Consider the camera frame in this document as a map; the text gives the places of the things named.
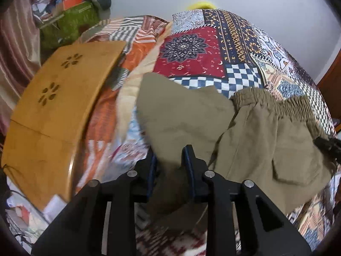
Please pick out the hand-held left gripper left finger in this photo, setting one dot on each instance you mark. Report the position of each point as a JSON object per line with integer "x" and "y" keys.
{"x": 152, "y": 174}

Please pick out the patchwork printed blanket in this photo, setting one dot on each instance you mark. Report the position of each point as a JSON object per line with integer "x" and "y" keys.
{"x": 213, "y": 45}

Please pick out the green cardboard box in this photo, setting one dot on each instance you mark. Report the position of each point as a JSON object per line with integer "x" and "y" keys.
{"x": 70, "y": 25}

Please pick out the brown wooden door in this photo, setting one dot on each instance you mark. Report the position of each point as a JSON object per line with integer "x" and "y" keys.
{"x": 331, "y": 85}

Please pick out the wooden lap table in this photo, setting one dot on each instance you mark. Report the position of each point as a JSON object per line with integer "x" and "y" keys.
{"x": 58, "y": 104}

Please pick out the striped curtain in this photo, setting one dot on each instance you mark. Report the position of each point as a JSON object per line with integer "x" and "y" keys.
{"x": 16, "y": 53}

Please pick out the orange striped quilt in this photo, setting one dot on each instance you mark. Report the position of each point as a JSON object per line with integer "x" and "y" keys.
{"x": 138, "y": 50}

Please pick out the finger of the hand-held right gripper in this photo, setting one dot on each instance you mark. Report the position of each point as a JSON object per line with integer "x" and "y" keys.
{"x": 329, "y": 146}

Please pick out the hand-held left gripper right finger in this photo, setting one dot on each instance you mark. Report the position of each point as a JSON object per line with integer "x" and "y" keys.
{"x": 189, "y": 176}

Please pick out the olive khaki shorts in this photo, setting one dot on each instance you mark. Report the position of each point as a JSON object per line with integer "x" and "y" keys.
{"x": 186, "y": 117}

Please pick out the yellow pillow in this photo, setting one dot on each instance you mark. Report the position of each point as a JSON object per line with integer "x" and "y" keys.
{"x": 201, "y": 5}

